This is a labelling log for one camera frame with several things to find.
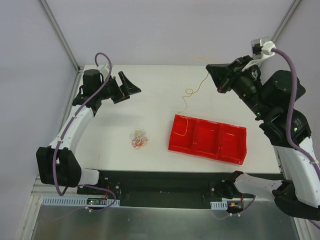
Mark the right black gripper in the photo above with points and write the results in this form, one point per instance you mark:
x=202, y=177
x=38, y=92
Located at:
x=230, y=78

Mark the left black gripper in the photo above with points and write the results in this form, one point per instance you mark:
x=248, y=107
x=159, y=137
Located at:
x=119, y=90

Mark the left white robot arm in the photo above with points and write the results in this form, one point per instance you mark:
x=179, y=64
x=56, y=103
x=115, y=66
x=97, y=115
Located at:
x=57, y=164

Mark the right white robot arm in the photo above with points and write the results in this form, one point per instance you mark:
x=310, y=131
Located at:
x=298, y=195

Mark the red three-compartment bin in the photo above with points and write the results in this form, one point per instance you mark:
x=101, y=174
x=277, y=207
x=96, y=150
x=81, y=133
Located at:
x=213, y=140

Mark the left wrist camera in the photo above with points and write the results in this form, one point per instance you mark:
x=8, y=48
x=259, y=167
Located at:
x=105, y=67

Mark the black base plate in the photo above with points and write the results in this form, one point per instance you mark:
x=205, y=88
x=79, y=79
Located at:
x=166, y=189

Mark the left aluminium frame post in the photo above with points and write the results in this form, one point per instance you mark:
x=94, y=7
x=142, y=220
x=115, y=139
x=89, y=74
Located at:
x=59, y=34

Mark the left white cable duct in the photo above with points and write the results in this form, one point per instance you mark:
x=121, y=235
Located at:
x=68, y=201

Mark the white cable duct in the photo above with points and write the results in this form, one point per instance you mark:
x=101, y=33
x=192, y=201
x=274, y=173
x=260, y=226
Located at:
x=68, y=201
x=219, y=205

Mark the right white cable duct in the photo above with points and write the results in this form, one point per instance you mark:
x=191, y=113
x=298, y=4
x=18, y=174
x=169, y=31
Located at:
x=219, y=205

